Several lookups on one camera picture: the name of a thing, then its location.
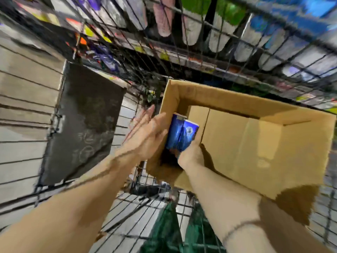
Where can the black cart seat flap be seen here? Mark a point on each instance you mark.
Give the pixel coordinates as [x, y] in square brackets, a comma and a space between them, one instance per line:
[84, 123]

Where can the person's left forearm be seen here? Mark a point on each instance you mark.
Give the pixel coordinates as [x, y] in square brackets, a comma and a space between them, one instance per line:
[68, 208]

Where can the shelf rail with price labels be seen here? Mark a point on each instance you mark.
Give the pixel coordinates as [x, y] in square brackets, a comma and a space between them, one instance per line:
[200, 64]

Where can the brown cardboard box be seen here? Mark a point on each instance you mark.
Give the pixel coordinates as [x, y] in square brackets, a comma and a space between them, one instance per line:
[252, 144]

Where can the purple packets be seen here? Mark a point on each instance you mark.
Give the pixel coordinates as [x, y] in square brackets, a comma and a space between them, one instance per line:
[105, 59]

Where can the person's left fingers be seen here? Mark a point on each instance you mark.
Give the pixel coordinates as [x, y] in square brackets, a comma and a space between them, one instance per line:
[145, 115]

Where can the blue packet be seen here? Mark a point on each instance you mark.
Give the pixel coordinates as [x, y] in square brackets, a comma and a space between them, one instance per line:
[189, 135]
[174, 131]

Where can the person's right forearm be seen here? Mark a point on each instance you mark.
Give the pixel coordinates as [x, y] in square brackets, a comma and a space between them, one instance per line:
[226, 205]

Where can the person's right fingers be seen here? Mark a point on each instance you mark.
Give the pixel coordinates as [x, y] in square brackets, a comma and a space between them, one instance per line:
[192, 147]

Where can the person's right hand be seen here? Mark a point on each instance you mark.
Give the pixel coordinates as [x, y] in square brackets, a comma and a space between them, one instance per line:
[191, 158]

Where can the person's left hand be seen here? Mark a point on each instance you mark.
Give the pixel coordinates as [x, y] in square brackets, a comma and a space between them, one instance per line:
[147, 136]

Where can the row of white hanging packets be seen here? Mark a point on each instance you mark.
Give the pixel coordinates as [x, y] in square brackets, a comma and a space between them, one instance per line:
[218, 31]

